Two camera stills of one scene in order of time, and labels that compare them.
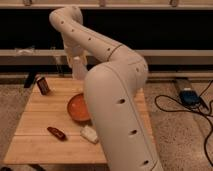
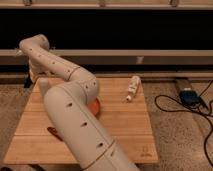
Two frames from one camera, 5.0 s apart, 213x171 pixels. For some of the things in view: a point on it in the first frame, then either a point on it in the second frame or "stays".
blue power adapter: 190,97 stays
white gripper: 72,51 to 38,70
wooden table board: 47,133 stays
